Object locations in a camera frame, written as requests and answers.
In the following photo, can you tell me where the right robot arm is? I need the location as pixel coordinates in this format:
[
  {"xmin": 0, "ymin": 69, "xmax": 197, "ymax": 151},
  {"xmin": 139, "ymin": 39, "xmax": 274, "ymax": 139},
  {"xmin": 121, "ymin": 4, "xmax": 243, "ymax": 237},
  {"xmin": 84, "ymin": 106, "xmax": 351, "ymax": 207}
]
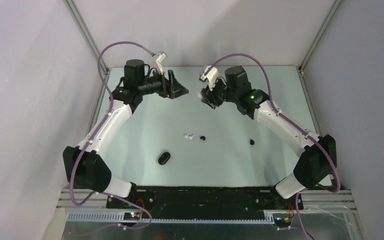
[{"xmin": 198, "ymin": 66, "xmax": 337, "ymax": 209}]

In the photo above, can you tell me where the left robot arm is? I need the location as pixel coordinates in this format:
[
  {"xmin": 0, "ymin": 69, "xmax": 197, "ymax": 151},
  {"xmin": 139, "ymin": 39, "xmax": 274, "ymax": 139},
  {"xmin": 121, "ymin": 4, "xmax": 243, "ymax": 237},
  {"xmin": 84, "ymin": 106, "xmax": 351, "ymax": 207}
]
[{"xmin": 62, "ymin": 59, "xmax": 189, "ymax": 208}]

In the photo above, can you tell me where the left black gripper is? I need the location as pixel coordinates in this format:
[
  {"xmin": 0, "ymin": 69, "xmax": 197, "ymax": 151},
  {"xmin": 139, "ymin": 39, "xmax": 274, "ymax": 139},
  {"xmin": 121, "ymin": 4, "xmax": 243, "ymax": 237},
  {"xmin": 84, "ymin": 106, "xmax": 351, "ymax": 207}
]
[{"xmin": 137, "ymin": 67, "xmax": 188, "ymax": 100}]

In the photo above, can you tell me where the aluminium frame rail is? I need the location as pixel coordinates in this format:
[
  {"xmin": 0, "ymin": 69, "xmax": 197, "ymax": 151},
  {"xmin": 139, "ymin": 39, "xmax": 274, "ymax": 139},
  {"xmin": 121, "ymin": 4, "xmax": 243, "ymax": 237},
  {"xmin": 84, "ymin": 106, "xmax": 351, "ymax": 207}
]
[{"xmin": 56, "ymin": 189, "xmax": 357, "ymax": 224}]

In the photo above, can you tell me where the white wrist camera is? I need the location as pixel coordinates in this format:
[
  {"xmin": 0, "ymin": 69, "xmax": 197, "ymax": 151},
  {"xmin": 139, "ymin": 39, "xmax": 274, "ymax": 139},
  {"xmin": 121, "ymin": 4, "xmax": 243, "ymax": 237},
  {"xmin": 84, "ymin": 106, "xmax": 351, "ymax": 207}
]
[
  {"xmin": 199, "ymin": 65, "xmax": 220, "ymax": 91},
  {"xmin": 151, "ymin": 51, "xmax": 167, "ymax": 75}
]

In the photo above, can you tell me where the white earbud charging case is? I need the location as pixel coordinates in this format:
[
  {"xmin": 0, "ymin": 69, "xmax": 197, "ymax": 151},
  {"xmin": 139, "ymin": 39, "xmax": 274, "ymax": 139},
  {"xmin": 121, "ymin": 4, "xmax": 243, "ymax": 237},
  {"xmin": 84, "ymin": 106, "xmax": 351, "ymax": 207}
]
[{"xmin": 197, "ymin": 90, "xmax": 204, "ymax": 100}]

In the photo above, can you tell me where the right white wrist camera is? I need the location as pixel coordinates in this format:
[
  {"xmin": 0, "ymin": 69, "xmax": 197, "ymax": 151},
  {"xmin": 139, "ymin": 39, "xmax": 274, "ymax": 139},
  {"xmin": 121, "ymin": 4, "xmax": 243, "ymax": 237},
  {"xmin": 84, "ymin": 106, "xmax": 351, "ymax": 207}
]
[{"xmin": 199, "ymin": 65, "xmax": 220, "ymax": 91}]

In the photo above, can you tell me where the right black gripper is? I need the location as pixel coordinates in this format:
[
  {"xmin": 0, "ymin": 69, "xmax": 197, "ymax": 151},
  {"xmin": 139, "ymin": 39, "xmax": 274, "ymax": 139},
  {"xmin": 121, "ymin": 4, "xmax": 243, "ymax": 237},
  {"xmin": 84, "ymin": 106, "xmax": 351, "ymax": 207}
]
[{"xmin": 201, "ymin": 76, "xmax": 239, "ymax": 109}]

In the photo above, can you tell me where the black charging case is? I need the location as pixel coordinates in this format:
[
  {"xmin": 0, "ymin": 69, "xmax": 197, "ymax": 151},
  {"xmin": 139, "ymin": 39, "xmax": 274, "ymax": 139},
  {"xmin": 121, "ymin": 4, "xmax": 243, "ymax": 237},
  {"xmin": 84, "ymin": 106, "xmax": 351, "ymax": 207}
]
[{"xmin": 157, "ymin": 151, "xmax": 171, "ymax": 165}]

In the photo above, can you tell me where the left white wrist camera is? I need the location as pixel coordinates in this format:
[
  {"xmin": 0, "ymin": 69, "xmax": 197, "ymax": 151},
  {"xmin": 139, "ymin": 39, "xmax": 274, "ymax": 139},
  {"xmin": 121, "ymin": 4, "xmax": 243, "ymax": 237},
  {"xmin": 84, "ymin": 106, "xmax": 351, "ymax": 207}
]
[{"xmin": 151, "ymin": 51, "xmax": 167, "ymax": 75}]

